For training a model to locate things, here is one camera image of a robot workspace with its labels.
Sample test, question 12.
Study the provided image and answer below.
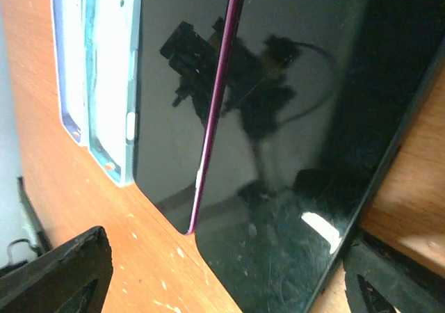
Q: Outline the light blue phone case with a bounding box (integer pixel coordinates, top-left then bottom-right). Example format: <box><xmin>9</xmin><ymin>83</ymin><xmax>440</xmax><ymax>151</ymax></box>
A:
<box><xmin>84</xmin><ymin>0</ymin><xmax>141</xmax><ymax>187</ymax></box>

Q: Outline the purple phone black screen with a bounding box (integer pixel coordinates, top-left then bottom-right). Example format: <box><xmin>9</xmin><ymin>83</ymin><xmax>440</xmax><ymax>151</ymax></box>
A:
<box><xmin>133</xmin><ymin>0</ymin><xmax>243</xmax><ymax>234</ymax></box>

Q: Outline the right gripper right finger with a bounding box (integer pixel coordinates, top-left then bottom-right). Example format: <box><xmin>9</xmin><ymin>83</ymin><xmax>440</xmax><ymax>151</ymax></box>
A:
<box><xmin>343</xmin><ymin>234</ymin><xmax>444</xmax><ymax>312</ymax></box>

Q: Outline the lilac phone case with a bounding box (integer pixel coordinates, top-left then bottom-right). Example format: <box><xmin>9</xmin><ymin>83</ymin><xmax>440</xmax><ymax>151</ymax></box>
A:
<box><xmin>50</xmin><ymin>0</ymin><xmax>88</xmax><ymax>147</ymax></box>

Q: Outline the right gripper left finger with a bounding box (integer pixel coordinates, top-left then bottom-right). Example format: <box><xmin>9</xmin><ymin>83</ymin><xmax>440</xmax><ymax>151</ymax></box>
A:
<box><xmin>1</xmin><ymin>226</ymin><xmax>113</xmax><ymax>312</ymax></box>

